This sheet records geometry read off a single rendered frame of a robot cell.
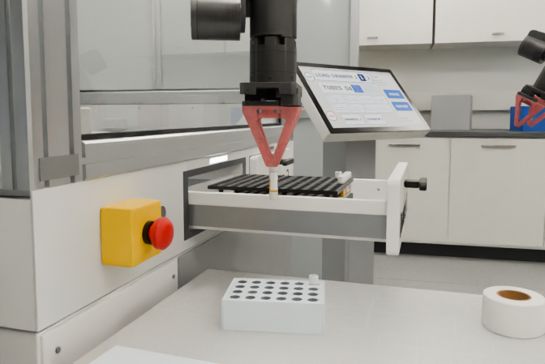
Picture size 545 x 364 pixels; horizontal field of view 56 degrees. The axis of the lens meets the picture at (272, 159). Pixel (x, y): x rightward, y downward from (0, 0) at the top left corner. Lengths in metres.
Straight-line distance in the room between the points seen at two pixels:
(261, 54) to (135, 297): 0.37
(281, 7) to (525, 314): 0.45
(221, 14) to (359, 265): 1.46
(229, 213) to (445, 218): 3.08
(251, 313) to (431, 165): 3.19
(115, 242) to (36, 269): 0.11
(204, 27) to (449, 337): 0.46
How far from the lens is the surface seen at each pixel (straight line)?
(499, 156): 3.81
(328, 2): 2.53
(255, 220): 0.81
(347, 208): 0.78
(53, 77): 0.58
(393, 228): 0.75
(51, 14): 0.59
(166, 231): 0.64
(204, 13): 0.61
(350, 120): 1.71
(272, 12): 0.61
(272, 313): 0.64
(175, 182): 0.81
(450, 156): 3.77
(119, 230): 0.63
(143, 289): 0.75
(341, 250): 1.88
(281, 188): 0.84
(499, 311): 0.69
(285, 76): 0.61
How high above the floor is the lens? 1.02
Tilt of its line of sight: 5 degrees down
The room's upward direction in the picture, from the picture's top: straight up
